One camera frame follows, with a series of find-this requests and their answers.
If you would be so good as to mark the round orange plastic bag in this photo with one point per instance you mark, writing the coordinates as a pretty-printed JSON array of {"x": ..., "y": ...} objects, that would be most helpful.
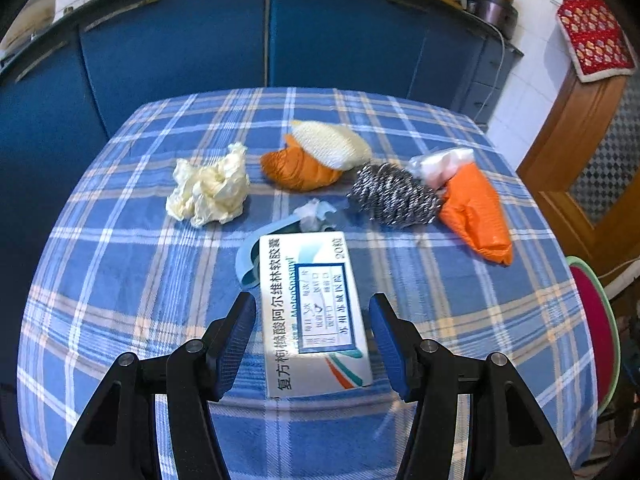
[{"x": 295, "y": 170}]

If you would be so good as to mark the blue kitchen cabinet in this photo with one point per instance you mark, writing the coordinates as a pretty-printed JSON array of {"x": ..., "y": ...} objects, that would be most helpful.
[{"x": 175, "y": 35}]

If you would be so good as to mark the steel wool scrubber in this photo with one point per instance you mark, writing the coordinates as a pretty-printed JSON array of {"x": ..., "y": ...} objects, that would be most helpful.
[{"x": 395, "y": 195}]

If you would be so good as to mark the wooden door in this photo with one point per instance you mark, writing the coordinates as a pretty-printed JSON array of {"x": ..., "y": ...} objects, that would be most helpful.
[{"x": 560, "y": 160}]

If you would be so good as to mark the white medicine box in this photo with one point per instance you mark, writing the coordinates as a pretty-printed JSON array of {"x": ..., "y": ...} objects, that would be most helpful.
[{"x": 310, "y": 310}]

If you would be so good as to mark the red quilted cloth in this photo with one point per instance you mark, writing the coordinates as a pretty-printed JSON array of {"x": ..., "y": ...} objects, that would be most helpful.
[{"x": 595, "y": 25}]

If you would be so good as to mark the small white crumpled tissue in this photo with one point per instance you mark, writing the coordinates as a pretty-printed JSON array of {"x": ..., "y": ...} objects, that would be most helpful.
[{"x": 312, "y": 216}]

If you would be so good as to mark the chair with red cushion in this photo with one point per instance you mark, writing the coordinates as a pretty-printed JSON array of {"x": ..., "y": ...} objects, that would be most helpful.
[{"x": 597, "y": 320}]

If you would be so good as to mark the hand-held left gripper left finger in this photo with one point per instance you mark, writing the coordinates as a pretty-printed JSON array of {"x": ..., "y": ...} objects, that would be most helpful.
[{"x": 232, "y": 345}]

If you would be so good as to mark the blue plaid tablecloth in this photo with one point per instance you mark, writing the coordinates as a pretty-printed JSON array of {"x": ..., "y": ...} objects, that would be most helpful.
[{"x": 125, "y": 260}]

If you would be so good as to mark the clear white plastic bag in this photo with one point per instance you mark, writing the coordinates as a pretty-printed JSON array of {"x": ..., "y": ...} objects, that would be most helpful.
[{"x": 440, "y": 165}]

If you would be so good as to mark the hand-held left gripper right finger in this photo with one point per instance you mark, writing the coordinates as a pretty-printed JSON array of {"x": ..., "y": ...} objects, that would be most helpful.
[{"x": 395, "y": 345}]

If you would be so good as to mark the small crumpled cream paper ball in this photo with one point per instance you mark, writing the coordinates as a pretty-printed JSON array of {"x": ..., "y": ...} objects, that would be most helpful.
[{"x": 210, "y": 190}]

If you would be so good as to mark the long orange plastic bag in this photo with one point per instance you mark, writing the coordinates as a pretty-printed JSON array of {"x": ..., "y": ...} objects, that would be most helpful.
[{"x": 475, "y": 220}]

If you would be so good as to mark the white clay pot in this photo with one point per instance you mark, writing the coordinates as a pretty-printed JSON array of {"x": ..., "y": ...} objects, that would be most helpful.
[{"x": 35, "y": 15}]

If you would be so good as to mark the light blue face mask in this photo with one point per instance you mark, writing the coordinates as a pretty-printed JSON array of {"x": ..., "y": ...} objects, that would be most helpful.
[{"x": 246, "y": 260}]

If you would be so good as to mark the cream mesh sponge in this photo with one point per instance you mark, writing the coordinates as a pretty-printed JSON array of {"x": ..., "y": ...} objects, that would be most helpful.
[{"x": 330, "y": 145}]

